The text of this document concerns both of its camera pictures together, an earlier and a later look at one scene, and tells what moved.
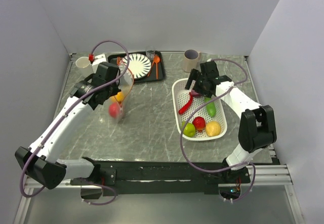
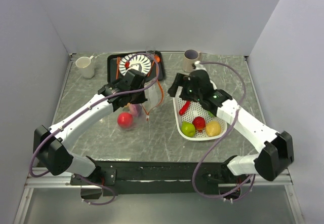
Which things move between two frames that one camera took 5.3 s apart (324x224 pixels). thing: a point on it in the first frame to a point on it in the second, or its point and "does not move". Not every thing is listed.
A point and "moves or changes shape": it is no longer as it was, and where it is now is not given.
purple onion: [195, 94] moves or changes shape
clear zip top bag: [126, 79] moves or changes shape
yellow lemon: [212, 128] does not move
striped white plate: [139, 65] does not move
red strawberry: [199, 123] does not move
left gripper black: [116, 89] to [141, 99]
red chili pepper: [183, 109] does not move
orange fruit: [118, 98] moves or changes shape
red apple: [114, 109] moves or changes shape
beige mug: [191, 57] does not move
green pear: [189, 129] does not move
